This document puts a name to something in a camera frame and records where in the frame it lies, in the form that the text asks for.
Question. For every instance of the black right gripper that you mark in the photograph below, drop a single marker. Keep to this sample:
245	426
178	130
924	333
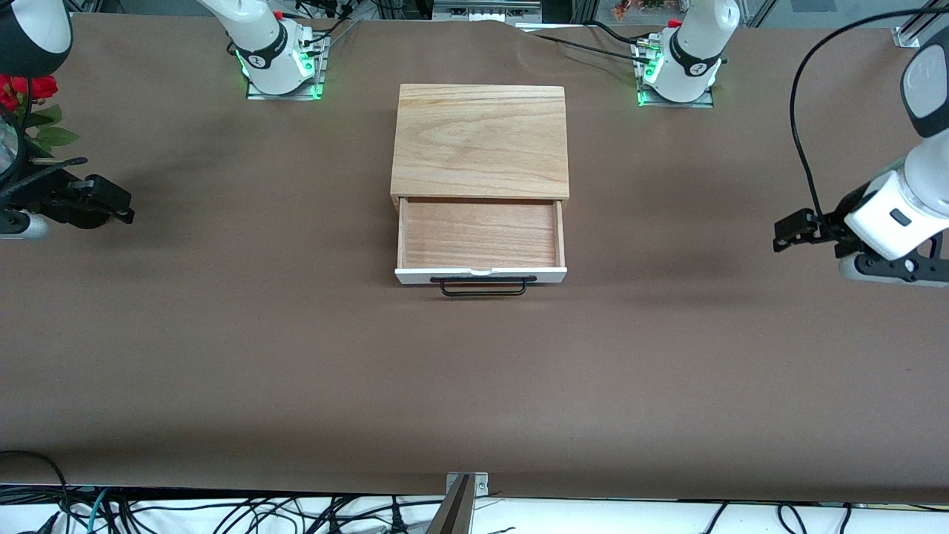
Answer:
53	200

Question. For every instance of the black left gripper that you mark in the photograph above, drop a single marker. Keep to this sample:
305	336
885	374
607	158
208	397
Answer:
840	216

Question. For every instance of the wooden drawer with white front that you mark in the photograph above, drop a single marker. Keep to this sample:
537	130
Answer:
478	233

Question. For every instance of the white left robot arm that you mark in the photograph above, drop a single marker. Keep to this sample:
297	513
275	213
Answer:
697	44

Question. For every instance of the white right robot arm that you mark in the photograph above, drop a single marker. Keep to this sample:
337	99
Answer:
270	52

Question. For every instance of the red rose bouquet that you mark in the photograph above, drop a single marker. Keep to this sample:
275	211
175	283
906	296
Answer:
41	87

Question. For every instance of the brown table cover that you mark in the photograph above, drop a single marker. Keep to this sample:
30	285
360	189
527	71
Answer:
296	356

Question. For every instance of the light wooden cabinet box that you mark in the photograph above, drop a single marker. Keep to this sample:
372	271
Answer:
482	141

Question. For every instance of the grey device box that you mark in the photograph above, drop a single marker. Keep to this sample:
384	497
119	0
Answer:
485	11

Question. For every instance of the grey metal wedge bar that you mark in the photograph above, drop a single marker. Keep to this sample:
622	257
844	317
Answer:
452	515

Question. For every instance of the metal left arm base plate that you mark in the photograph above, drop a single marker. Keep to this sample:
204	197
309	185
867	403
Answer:
675	104

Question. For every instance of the aluminium frame profile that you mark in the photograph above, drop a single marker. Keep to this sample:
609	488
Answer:
908	35

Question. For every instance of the small metal bracket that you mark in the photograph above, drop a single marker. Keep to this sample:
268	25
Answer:
482	486

